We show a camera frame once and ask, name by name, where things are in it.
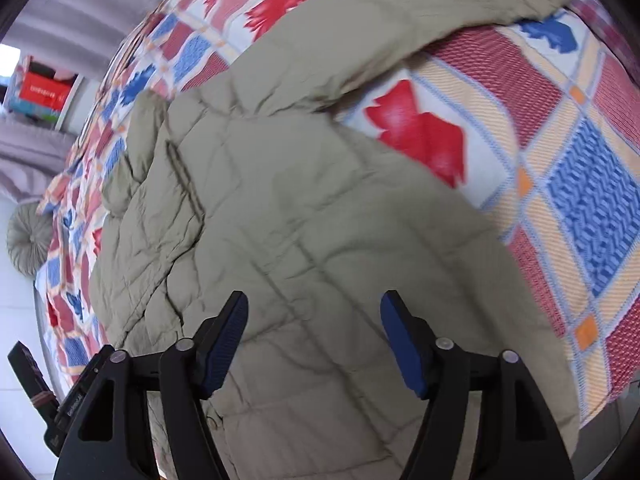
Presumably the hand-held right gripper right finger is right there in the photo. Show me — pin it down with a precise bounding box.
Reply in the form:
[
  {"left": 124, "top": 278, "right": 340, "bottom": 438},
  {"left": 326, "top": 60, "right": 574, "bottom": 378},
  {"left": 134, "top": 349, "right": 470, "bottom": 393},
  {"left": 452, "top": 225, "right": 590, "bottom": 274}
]
[{"left": 380, "top": 290, "right": 573, "bottom": 480}]

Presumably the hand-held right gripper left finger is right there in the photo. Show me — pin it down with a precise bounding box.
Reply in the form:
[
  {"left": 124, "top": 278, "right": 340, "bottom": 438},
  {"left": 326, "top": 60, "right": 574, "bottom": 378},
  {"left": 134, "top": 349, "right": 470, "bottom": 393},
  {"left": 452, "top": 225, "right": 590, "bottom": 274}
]
[{"left": 52, "top": 290, "right": 249, "bottom": 480}]

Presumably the khaki padded jacket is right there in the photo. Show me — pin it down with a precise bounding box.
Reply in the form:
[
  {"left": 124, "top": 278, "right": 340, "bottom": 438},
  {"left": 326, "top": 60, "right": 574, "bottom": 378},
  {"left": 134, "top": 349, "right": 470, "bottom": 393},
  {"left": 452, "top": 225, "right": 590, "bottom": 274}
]
[{"left": 89, "top": 0, "right": 581, "bottom": 480}]

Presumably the round grey pleated cushion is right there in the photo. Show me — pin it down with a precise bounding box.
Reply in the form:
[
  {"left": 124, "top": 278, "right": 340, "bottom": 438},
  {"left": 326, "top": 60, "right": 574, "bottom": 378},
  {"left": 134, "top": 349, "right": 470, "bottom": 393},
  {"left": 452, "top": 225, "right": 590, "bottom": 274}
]
[{"left": 6, "top": 203, "right": 55, "bottom": 277}]

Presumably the leaf patterned patchwork blanket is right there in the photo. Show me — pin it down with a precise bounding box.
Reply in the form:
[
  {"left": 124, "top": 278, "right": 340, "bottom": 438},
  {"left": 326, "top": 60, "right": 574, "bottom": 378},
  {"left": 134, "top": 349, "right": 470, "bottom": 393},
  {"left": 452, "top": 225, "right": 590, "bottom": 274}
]
[{"left": 34, "top": 0, "right": 640, "bottom": 423}]

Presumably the red box on shelf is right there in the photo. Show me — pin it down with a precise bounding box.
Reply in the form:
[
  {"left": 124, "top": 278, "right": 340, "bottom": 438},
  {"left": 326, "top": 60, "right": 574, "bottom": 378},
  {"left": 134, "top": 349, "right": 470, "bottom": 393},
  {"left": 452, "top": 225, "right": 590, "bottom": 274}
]
[{"left": 5, "top": 55, "right": 86, "bottom": 131}]

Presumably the grey curtain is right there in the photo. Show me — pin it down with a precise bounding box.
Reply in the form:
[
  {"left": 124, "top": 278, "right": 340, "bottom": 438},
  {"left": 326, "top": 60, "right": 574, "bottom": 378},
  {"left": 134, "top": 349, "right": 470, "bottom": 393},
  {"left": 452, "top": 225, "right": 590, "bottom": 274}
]
[{"left": 0, "top": 0, "right": 201, "bottom": 201}]

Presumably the pink checked cloth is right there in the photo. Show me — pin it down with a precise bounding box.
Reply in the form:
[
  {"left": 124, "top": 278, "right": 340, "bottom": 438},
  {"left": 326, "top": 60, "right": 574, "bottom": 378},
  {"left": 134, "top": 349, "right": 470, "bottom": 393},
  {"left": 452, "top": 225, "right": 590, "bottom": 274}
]
[{"left": 565, "top": 0, "right": 640, "bottom": 91}]

